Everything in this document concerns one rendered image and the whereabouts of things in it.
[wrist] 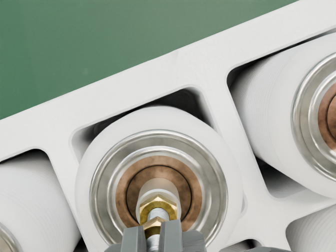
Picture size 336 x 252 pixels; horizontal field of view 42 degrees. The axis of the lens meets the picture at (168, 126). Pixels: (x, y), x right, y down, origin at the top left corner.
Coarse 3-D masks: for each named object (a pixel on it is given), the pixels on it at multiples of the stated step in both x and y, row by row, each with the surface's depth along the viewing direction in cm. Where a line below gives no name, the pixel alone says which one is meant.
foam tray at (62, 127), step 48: (192, 48) 31; (240, 48) 31; (288, 48) 42; (96, 96) 31; (144, 96) 31; (192, 96) 42; (0, 144) 31; (48, 144) 31; (240, 144) 31; (288, 192) 32; (240, 240) 32
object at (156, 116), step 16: (144, 112) 24; (160, 112) 24; (176, 112) 25; (112, 128) 24; (128, 128) 24; (144, 128) 24; (160, 128) 24; (176, 128) 24; (192, 128) 24; (208, 128) 25; (96, 144) 24; (112, 144) 24; (208, 144) 24; (224, 144) 25; (96, 160) 24; (224, 160) 24; (80, 176) 24; (240, 176) 25; (80, 192) 24; (240, 192) 25; (80, 208) 24; (240, 208) 25; (80, 224) 25; (224, 224) 24; (96, 240) 24; (224, 240) 25
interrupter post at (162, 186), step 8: (144, 184) 24; (152, 184) 22; (160, 184) 22; (168, 184) 23; (144, 192) 21; (152, 192) 21; (160, 192) 21; (168, 192) 21; (176, 192) 23; (144, 200) 21; (176, 200) 21; (136, 208) 21; (136, 216) 21
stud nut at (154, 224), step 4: (156, 216) 17; (148, 220) 17; (152, 220) 17; (156, 220) 16; (160, 220) 16; (164, 220) 17; (144, 224) 17; (148, 224) 16; (152, 224) 16; (156, 224) 16; (144, 228) 16; (148, 228) 16; (152, 228) 16; (156, 228) 16; (144, 232) 16; (148, 232) 16; (152, 232) 16; (156, 232) 16; (148, 236) 16
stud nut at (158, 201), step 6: (150, 198) 21; (156, 198) 20; (162, 198) 20; (144, 204) 20; (150, 204) 20; (156, 204) 20; (162, 204) 20; (168, 204) 20; (174, 204) 20; (144, 210) 20; (150, 210) 20; (168, 210) 20; (174, 210) 20; (144, 216) 20; (174, 216) 20; (144, 222) 20
